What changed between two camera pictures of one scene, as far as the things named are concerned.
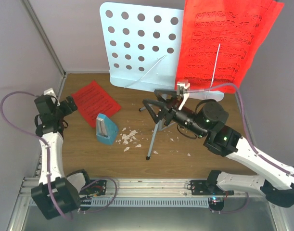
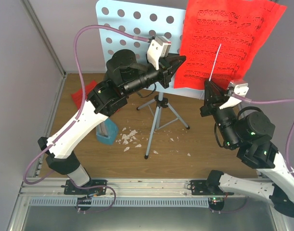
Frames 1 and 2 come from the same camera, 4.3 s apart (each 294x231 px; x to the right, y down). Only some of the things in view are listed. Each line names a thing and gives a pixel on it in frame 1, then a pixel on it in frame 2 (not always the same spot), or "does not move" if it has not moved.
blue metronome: [106, 130] does not move
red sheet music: [220, 39] does not move
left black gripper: [69, 110] to [166, 69]
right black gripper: [169, 112] to [217, 96]
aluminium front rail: [135, 187] does not move
